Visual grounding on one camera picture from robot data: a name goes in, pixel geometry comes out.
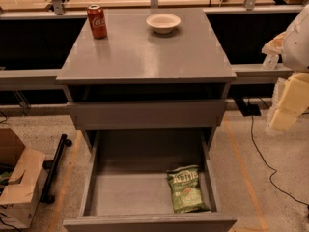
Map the black wheeled stand leg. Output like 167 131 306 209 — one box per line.
40 134 72 204

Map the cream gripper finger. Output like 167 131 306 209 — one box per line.
266 72 309 133
262 32 286 54

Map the closed grey top drawer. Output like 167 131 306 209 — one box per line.
67 100 226 130

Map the green jalapeno chip bag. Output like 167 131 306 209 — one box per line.
167 165 211 214

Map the white paper bowl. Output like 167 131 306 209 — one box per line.
146 14 181 34

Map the red Coca-Cola can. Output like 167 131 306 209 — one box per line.
87 5 107 39

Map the black floor cable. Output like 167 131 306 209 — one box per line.
249 97 309 208

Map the clear sanitizer pump bottle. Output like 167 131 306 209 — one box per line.
263 54 279 70

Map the grey drawer cabinet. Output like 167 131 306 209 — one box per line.
56 8 236 147

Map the brown cardboard box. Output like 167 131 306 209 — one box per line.
0 129 47 230

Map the open grey middle drawer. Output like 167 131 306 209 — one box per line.
64 129 237 232

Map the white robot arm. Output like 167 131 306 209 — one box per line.
262 5 309 135

